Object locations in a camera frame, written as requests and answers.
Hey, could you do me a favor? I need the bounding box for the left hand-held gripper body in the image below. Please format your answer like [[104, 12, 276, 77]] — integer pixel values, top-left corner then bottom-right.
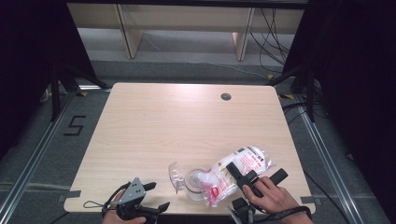
[[116, 176, 161, 221]]

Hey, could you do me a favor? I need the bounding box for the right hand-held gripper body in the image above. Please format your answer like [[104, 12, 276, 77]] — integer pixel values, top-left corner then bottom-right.
[[231, 168, 290, 224]]

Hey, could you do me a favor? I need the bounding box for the red and white sugar pouch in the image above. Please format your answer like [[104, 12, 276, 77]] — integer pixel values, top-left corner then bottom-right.
[[199, 145, 276, 209]]

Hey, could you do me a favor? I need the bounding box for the clear glass jar with lid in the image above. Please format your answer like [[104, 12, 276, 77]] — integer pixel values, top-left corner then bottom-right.
[[167, 161, 213, 203]]

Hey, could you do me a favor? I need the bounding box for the person's left hand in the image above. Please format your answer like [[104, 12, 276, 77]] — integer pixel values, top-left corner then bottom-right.
[[101, 189, 148, 224]]

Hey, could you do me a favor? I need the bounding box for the person's right hand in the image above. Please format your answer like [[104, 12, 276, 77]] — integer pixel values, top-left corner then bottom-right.
[[242, 176, 302, 216]]

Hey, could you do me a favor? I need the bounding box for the black metal stand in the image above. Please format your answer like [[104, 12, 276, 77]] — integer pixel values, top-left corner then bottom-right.
[[49, 61, 110, 123], [266, 63, 318, 123]]

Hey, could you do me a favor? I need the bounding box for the black curtain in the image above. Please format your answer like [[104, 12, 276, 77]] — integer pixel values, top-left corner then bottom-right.
[[0, 0, 98, 160], [282, 0, 396, 216]]

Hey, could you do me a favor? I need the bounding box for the black strap on left gripper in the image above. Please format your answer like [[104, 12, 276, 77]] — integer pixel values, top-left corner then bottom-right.
[[102, 181, 132, 219]]

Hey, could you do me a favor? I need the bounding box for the black strap on gripper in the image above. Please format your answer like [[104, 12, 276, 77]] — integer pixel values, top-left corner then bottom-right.
[[253, 205, 313, 224], [102, 181, 132, 219]]

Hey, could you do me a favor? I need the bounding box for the thin dark cord loop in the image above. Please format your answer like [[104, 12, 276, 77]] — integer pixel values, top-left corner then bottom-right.
[[82, 200, 108, 210]]

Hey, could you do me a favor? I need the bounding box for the black strap on right gripper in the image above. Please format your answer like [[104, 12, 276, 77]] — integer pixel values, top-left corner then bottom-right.
[[253, 205, 313, 224]]

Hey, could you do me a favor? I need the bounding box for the black floor cable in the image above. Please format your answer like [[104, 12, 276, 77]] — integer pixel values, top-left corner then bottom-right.
[[303, 170, 354, 224], [281, 102, 316, 126]]

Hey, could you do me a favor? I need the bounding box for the aluminium floor rail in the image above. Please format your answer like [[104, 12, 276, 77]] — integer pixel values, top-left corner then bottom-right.
[[294, 95, 360, 224], [0, 89, 78, 217]]

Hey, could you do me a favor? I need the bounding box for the bundle of black cables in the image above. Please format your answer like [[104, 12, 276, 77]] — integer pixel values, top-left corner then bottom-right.
[[249, 7, 296, 75]]

